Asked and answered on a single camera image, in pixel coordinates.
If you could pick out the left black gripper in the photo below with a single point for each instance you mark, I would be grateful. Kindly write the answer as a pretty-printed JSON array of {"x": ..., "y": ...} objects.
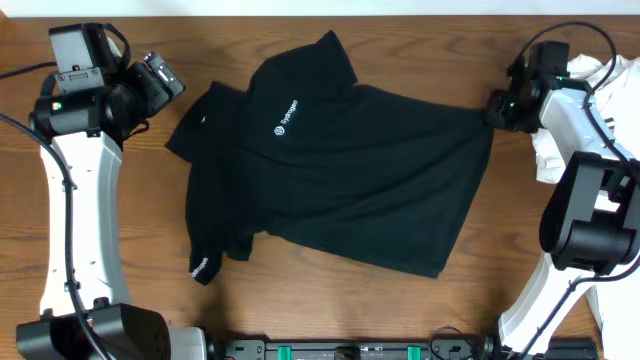
[{"x": 151, "y": 85}]

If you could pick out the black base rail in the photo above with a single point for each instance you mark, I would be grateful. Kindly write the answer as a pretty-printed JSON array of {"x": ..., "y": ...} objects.
[{"x": 443, "y": 348}]

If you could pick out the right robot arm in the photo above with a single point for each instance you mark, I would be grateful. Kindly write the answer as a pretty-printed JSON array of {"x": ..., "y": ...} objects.
[{"x": 589, "y": 230}]

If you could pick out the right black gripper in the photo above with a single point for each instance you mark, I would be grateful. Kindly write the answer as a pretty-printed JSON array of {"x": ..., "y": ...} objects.
[{"x": 493, "y": 116}]

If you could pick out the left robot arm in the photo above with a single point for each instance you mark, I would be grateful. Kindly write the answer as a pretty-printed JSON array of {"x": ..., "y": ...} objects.
[{"x": 85, "y": 310}]

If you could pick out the black polo shirt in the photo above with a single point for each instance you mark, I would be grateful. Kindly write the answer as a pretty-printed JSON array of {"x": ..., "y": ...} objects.
[{"x": 309, "y": 154}]

